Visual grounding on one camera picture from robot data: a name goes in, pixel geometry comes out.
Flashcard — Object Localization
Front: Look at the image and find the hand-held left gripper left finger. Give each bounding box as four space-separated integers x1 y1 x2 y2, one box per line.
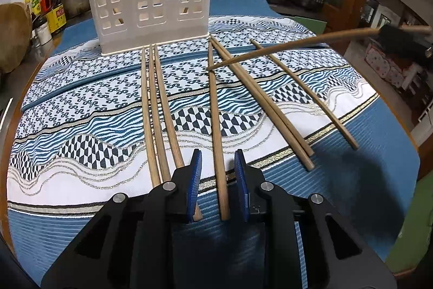
41 150 204 289

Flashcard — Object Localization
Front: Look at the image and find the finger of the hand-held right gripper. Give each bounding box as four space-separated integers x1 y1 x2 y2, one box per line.
378 24 433 64

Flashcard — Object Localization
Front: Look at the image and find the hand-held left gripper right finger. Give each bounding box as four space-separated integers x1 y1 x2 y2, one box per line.
234 150 397 289

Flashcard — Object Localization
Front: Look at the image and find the white house-shaped chopstick holder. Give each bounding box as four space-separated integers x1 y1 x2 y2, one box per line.
84 0 214 55

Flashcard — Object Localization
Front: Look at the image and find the floral patterned box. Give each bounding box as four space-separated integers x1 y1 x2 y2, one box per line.
365 43 406 88

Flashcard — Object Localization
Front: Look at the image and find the blue white patterned tablecloth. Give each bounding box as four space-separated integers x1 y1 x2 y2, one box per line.
7 0 420 289

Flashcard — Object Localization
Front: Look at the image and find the small white jar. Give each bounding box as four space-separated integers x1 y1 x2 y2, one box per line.
35 21 52 45

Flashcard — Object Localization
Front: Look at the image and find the dark sauce bottle yellow label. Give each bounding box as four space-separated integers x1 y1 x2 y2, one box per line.
45 0 66 34

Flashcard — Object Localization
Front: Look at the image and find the steel cooking pot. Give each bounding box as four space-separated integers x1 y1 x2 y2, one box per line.
60 0 92 20

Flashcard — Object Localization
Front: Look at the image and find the round wooden cutting board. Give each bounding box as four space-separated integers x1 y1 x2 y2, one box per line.
0 4 33 73

